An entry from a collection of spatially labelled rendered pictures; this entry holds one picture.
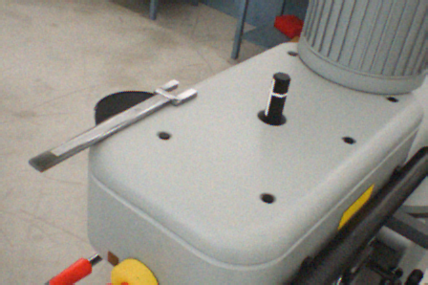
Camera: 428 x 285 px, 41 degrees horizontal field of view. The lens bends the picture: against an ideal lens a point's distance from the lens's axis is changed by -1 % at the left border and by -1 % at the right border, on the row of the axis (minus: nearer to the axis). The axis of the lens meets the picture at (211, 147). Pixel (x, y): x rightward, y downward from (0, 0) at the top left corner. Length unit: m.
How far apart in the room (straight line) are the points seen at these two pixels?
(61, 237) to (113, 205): 2.58
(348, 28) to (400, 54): 0.08
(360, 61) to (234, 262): 0.38
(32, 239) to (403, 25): 2.66
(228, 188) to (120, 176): 0.11
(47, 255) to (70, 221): 0.28
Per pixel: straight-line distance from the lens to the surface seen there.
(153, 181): 0.59
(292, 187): 0.61
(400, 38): 0.82
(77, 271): 0.74
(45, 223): 3.29
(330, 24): 0.83
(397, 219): 1.06
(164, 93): 0.72
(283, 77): 0.69
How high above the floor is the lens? 2.26
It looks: 35 degrees down
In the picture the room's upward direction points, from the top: 10 degrees clockwise
